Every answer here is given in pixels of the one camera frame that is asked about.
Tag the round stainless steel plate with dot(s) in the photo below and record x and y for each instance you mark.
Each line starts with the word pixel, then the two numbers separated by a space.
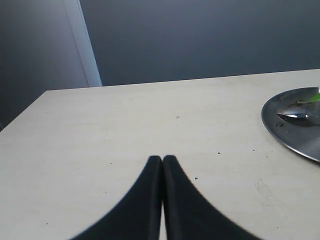
pixel 300 135

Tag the red artificial flower green stem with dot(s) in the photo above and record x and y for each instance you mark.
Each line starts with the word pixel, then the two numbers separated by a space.
pixel 313 99

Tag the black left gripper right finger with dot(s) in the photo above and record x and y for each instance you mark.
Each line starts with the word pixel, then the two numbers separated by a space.
pixel 188 215

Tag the silver metal spoon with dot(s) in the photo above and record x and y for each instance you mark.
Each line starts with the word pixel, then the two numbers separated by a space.
pixel 297 113

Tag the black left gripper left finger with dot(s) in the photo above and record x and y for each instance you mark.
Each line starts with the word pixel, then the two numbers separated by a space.
pixel 137 216

